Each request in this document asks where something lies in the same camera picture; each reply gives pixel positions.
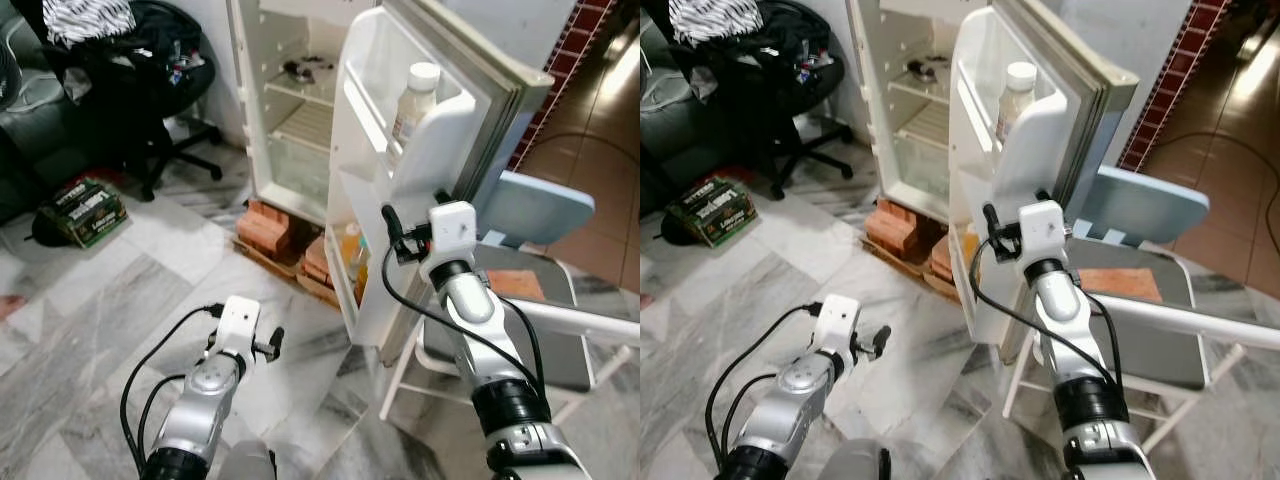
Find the grey robot leg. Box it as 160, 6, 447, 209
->
820, 438, 893, 480

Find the black office chair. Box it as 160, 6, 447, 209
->
44, 0, 224, 202
664, 0, 857, 197

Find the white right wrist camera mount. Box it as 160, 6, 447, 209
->
1017, 199, 1067, 267
424, 201, 480, 282

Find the white fridge cabinet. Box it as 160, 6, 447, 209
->
848, 0, 1001, 227
228, 0, 386, 229

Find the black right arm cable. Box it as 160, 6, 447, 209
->
380, 245, 550, 401
967, 240, 1127, 393

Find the black white striped cloth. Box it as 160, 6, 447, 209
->
667, 0, 764, 47
41, 0, 137, 50

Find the red brick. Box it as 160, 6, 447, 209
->
864, 197, 923, 256
926, 234, 957, 291
237, 199, 294, 258
299, 234, 337, 293

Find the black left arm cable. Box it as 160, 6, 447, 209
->
119, 302, 227, 473
704, 301, 824, 473

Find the dark sofa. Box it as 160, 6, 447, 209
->
0, 20, 71, 227
640, 60, 702, 217

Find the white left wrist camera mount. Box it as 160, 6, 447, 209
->
211, 295, 262, 360
814, 293, 862, 362

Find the blue backed folding chair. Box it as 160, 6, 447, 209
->
380, 169, 638, 427
1000, 164, 1250, 454

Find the long white bar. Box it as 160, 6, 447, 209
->
519, 299, 641, 347
1095, 291, 1280, 352

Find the orange juice bottle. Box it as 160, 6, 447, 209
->
339, 221, 370, 303
958, 224, 987, 293

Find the green printed carton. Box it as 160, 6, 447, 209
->
49, 177, 130, 249
667, 177, 759, 247

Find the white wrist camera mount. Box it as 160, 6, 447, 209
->
814, 293, 862, 362
424, 201, 480, 282
1017, 199, 1067, 267
211, 295, 262, 360

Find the orange brown pad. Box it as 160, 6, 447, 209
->
484, 267, 547, 304
1077, 266, 1164, 305

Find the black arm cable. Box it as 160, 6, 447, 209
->
967, 240, 1127, 393
704, 301, 824, 473
119, 302, 227, 473
380, 245, 550, 401

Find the white capped drink bottle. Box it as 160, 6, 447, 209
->
994, 61, 1039, 147
391, 61, 443, 152

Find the white fridge door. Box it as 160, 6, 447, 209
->
945, 0, 1142, 347
325, 0, 557, 352

